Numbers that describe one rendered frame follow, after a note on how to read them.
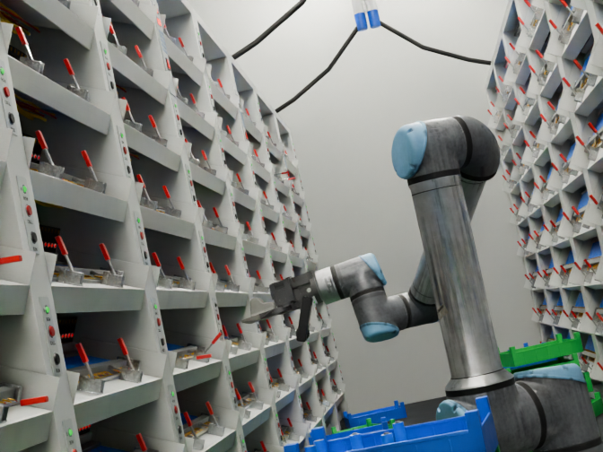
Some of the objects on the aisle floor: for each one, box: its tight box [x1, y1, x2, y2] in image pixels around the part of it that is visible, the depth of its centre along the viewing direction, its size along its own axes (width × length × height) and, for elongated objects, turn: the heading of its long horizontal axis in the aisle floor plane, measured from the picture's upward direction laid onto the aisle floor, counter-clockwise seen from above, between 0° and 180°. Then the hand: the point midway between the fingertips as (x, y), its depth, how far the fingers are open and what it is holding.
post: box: [107, 0, 247, 452], centre depth 314 cm, size 20×9×173 cm, turn 17°
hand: (248, 322), depth 290 cm, fingers open, 3 cm apart
